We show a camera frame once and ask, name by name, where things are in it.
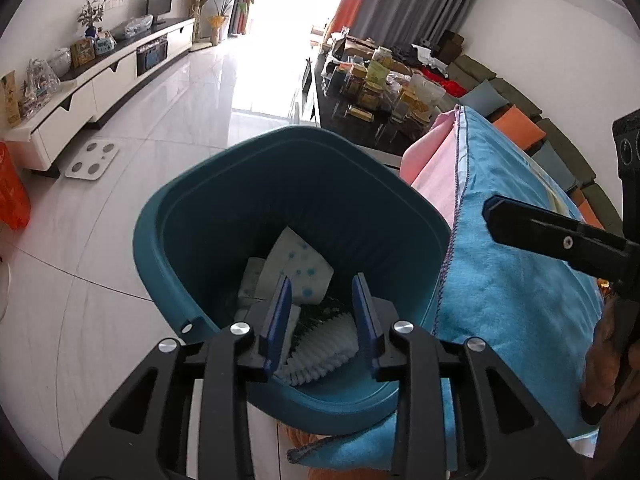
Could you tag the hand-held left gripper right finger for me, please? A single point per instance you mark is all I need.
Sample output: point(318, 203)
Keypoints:
point(365, 330)

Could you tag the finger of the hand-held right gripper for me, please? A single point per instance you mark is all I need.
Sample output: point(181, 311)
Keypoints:
point(550, 237)

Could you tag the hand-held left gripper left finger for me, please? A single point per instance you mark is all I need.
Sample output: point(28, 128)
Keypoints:
point(277, 330)

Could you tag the white pleated paper liner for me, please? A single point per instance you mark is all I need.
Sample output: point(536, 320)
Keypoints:
point(320, 350)

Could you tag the white dotted paper bowl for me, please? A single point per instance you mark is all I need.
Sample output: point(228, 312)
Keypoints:
point(300, 270)

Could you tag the teal plastic trash bin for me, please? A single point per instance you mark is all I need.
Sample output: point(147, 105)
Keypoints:
point(225, 200)

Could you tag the person's right hand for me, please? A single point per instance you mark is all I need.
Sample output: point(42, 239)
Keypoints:
point(602, 360)

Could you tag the orange cushion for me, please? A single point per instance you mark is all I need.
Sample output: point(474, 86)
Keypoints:
point(590, 212)
point(517, 127)

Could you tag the blue floral blanket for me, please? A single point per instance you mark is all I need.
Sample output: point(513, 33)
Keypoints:
point(500, 285)

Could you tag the grey-blue cushion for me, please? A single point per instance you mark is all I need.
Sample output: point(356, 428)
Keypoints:
point(485, 100)
point(557, 167)

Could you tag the olive green sofa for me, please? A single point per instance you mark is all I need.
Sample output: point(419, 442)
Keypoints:
point(520, 95)

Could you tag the pink cloth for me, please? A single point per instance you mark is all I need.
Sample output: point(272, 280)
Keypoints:
point(430, 160)

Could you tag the red cloth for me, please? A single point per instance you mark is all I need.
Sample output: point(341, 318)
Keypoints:
point(442, 82)

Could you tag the black coffee table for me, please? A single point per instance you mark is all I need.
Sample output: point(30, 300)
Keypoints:
point(345, 130)

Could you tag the brown cardboard box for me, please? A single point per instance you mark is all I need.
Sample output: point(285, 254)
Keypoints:
point(450, 45)

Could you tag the white cloth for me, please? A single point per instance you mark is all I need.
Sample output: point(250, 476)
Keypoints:
point(427, 55)

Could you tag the white bathroom scale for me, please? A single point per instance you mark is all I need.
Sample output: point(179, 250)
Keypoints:
point(92, 160)

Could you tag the orange plastic bag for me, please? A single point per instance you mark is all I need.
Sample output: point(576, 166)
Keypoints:
point(12, 190)

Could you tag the white TV cabinet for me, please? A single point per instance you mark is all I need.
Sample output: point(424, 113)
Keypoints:
point(115, 75)

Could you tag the tall plant in yellow vase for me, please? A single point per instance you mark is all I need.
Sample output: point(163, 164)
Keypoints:
point(217, 20)

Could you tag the blue and white porcelain pot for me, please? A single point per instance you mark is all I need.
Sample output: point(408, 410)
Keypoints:
point(105, 44)

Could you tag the clear plastic bag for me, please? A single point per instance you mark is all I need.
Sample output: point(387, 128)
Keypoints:
point(131, 26)

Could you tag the glass ornament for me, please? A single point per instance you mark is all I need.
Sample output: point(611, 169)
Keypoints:
point(41, 85)

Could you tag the glass jar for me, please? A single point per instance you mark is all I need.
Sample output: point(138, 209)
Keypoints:
point(60, 62)

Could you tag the black monitor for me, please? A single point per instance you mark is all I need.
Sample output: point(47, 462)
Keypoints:
point(160, 2)

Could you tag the yellow box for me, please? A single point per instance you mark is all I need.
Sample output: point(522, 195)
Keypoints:
point(10, 100)

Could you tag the small potted plant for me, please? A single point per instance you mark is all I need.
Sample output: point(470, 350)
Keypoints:
point(92, 15)

